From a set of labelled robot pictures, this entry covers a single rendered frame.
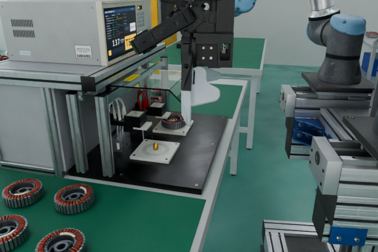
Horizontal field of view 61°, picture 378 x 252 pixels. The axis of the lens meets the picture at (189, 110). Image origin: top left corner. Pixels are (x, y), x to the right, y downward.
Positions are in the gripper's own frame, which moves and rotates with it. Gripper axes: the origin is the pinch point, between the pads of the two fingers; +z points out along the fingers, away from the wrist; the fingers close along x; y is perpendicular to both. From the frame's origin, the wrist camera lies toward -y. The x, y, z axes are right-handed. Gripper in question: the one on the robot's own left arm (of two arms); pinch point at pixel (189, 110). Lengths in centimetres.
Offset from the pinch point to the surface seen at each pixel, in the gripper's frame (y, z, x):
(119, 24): -31, -9, 59
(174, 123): -14, 34, 73
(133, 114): -26, 23, 55
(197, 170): -1, 38, 43
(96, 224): -27, 40, 15
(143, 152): -23, 37, 52
